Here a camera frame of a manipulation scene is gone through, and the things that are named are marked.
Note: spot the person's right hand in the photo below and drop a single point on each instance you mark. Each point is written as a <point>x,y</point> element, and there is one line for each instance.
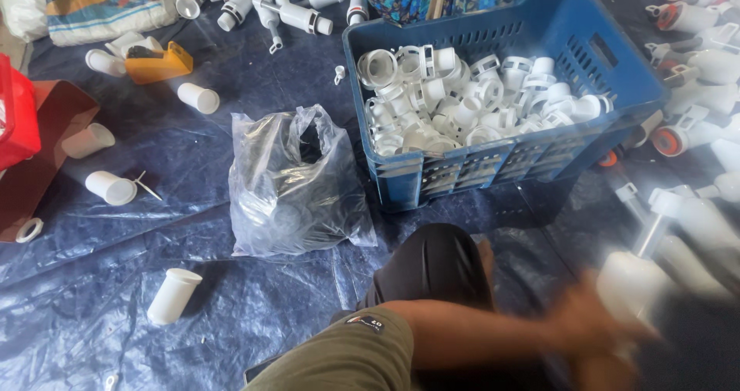
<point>604,375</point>

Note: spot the person's left hand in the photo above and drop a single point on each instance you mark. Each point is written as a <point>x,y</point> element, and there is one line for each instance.
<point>584,321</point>

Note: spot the person's left fingers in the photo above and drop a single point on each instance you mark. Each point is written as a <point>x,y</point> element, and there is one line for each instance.
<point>633,338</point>

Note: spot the white pump bottle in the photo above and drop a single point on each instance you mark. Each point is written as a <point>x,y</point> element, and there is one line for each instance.
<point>630,284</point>

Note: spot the person's black trouser leg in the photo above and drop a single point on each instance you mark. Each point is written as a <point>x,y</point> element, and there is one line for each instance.
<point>433,264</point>

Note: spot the heap of white pump assemblies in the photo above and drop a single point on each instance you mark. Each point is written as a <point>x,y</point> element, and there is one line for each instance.
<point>705,67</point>

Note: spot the heap of white plastic caps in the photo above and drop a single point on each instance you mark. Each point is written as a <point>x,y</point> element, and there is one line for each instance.
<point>462,108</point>

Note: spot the person's olive sleeve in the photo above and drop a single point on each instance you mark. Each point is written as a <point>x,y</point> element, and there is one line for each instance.
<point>341,356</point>

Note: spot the blue plastic crate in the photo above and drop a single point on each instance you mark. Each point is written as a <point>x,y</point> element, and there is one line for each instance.
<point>520,27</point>

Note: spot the clear bag of black rings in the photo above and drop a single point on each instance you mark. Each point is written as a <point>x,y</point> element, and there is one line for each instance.
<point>289,206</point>

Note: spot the blue tarpaulin sheet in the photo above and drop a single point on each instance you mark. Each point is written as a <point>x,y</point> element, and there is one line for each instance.
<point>260,310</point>

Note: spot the dark phone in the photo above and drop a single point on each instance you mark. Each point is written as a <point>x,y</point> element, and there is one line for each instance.
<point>257,371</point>

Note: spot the small white plastic clip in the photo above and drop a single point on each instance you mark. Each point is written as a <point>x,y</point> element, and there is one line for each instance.
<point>339,74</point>

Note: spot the white plastic tube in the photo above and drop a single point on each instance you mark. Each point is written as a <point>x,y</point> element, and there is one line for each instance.
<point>110,187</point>
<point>124,41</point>
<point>86,141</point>
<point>198,98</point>
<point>170,298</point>
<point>105,63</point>

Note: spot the heap of white pump heads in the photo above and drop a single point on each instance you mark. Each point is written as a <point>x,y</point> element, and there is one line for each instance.
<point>289,12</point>

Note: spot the white plastic blade piece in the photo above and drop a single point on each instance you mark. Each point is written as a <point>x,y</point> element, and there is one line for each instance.
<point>147,187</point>

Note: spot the small white plastic piece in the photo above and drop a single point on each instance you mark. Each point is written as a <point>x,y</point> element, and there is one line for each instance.
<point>110,383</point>

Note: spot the yellow tape dispenser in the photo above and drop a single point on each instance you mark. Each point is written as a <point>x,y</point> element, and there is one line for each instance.
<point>162,64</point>

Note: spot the white woven printed sack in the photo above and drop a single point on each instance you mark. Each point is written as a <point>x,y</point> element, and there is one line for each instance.
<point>104,9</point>

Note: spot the red plastic crate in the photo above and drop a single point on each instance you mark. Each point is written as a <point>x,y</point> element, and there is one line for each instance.
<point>17,119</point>

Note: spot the white plastic bag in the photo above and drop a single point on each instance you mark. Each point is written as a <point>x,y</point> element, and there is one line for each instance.
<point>20,4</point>

